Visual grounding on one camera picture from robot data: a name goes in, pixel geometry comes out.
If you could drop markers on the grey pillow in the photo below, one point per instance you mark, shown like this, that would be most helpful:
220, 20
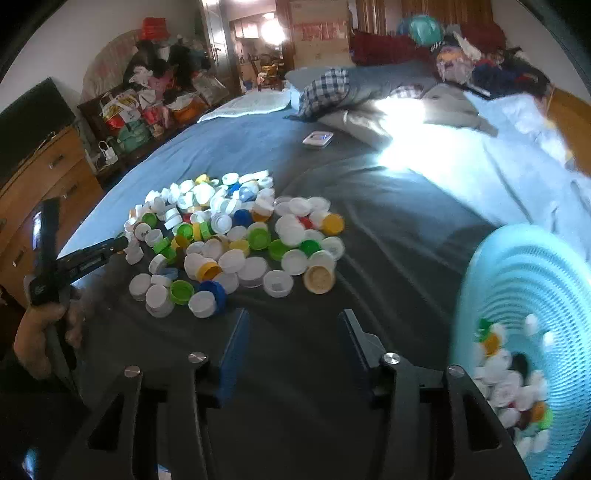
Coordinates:
388, 81

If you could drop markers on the person's left hand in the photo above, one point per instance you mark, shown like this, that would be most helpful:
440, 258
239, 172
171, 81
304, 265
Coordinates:
32, 337

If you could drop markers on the cardboard box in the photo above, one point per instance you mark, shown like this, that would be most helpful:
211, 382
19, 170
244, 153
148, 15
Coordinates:
321, 32

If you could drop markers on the blue bed sheet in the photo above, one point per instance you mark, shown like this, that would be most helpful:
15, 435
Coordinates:
392, 221

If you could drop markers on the dark red cloth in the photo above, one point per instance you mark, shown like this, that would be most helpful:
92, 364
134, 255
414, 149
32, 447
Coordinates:
383, 48

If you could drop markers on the wooden headboard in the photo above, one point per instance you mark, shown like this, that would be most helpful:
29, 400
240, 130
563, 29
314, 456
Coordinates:
570, 129

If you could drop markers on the checkered cloth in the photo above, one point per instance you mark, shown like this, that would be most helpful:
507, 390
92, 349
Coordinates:
323, 92

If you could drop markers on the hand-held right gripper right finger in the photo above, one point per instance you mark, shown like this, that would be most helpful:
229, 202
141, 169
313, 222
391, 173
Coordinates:
355, 350

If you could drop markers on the pile of plastic bottle caps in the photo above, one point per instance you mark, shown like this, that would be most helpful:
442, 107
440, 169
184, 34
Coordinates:
231, 240
508, 378

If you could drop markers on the small white box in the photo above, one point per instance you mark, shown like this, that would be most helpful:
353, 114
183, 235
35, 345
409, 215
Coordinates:
317, 139

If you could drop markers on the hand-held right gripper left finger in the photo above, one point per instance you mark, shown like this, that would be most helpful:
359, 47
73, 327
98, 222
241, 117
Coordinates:
235, 355

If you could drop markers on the black television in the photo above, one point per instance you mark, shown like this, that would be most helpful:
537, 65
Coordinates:
32, 124

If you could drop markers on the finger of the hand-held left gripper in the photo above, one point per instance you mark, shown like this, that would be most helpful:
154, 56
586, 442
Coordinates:
92, 258

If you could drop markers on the teal plastic basket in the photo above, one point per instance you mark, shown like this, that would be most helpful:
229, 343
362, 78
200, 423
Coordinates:
531, 277

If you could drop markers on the white quilt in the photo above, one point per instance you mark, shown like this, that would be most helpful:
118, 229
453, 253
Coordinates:
485, 157

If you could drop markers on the heap of bags and clutter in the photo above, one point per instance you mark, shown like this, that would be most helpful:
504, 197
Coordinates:
147, 92

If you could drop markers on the wooden dresser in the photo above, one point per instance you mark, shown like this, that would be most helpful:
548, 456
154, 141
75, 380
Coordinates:
41, 184

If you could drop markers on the heap of clothes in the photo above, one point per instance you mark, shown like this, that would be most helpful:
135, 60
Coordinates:
489, 60

